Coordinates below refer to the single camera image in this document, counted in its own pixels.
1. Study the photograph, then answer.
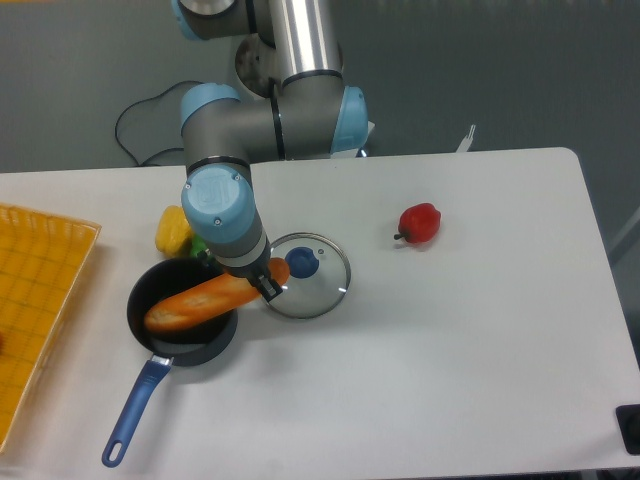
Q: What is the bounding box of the glass lid blue knob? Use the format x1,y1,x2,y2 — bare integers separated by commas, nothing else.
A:
267,232,352,320

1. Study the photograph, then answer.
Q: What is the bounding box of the black cable on floor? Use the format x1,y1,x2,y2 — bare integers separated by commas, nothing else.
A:
114,80,204,167

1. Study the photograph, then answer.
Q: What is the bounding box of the green bell pepper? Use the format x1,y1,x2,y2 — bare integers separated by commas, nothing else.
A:
189,235,208,258

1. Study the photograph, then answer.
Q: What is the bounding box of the orange plastic basket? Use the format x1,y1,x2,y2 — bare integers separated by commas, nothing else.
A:
1,203,101,450

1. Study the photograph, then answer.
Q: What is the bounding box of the yellow bell pepper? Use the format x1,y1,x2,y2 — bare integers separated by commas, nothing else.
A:
155,205,193,258

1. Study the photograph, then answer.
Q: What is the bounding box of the red bell pepper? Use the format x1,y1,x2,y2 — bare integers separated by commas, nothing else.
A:
394,203,441,244

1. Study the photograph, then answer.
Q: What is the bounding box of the black device at table edge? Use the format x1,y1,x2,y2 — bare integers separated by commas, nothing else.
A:
615,404,640,456

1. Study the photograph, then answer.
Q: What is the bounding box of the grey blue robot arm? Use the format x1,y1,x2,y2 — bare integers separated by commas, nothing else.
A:
172,1,368,301

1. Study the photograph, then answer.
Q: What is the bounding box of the long orange bread loaf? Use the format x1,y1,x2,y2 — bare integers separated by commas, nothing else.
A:
141,258,266,343

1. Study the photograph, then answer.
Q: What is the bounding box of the dark pot blue handle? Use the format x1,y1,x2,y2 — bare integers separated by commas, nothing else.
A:
101,259,238,468

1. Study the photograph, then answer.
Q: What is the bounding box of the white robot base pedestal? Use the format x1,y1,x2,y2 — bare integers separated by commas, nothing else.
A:
234,34,344,99

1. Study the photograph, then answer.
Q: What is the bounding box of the white metal mounting frame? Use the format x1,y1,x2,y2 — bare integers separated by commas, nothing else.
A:
329,119,477,160

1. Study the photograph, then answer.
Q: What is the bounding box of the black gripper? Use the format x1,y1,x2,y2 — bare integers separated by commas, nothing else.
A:
217,254,283,301

